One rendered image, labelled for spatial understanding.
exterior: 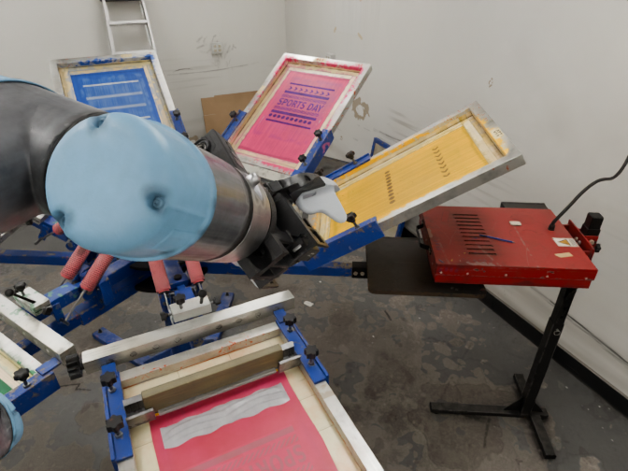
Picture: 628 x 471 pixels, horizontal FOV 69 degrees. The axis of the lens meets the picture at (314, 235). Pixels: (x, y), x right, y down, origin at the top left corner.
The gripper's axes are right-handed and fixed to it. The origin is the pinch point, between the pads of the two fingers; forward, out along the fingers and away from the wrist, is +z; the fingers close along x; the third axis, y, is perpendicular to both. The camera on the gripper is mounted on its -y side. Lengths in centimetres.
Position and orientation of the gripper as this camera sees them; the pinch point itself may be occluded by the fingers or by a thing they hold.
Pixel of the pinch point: (287, 221)
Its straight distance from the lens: 57.3
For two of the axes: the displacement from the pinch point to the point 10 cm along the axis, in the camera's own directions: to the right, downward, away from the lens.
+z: 2.4, 0.8, 9.7
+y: 5.9, 7.8, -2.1
